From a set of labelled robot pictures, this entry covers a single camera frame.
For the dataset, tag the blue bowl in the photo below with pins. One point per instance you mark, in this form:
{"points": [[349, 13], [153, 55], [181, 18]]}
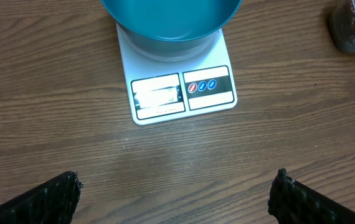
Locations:
{"points": [[170, 25]]}

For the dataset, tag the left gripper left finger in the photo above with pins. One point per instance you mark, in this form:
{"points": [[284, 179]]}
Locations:
{"points": [[54, 201]]}

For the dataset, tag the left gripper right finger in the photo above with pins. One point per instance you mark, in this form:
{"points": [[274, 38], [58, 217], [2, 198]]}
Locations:
{"points": [[292, 202]]}

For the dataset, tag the white kitchen scale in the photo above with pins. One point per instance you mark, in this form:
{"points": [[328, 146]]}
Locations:
{"points": [[164, 88]]}

